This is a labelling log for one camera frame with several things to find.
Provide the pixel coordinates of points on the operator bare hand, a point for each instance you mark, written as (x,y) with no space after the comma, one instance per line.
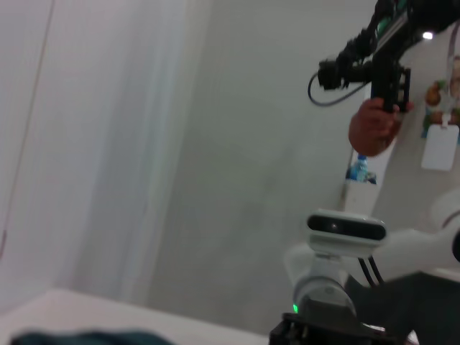
(370,129)

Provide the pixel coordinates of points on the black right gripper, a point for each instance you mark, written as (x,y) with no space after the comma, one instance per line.
(323,330)

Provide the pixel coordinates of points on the dark teal insulated lunch bag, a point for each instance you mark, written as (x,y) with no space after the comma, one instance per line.
(90,339)

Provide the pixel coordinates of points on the operator white shirt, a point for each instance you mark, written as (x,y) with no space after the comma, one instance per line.
(406,172)

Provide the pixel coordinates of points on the white id badge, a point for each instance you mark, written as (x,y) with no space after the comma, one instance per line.
(440,147)

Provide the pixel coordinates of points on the white head camera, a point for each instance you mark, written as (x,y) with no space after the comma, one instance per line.
(345,230)

